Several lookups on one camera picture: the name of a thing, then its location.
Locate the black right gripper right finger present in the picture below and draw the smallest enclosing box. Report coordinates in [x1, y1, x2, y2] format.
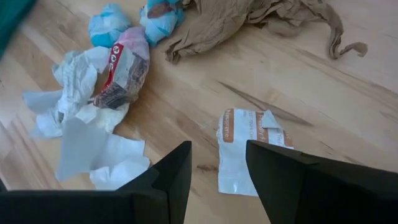
[245, 139, 398, 224]

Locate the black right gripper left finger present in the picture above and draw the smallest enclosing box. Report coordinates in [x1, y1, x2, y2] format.
[116, 140, 193, 224]

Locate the white printed plastic wrapper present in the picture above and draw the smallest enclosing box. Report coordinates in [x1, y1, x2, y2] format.
[216, 108, 295, 197]

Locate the white paper pile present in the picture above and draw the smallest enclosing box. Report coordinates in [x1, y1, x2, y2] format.
[55, 104, 152, 191]

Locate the red white snack wrapper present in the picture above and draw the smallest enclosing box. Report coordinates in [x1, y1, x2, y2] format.
[92, 42, 150, 110]

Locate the pink plastic wad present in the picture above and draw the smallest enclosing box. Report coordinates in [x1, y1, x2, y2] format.
[113, 26, 150, 63]

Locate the light blue plastic wad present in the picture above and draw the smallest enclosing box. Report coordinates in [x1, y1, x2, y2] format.
[139, 0, 187, 47]
[88, 2, 133, 49]

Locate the large brown paper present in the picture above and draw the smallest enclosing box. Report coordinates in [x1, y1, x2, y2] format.
[164, 0, 369, 65]

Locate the teal mesh cloth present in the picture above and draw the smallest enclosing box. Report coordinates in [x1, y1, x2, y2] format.
[0, 0, 38, 58]

